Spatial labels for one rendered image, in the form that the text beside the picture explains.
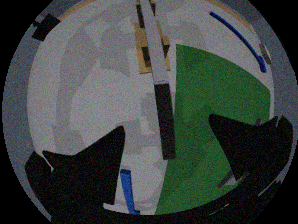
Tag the green flat mat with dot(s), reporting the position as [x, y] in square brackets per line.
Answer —
[206, 83]

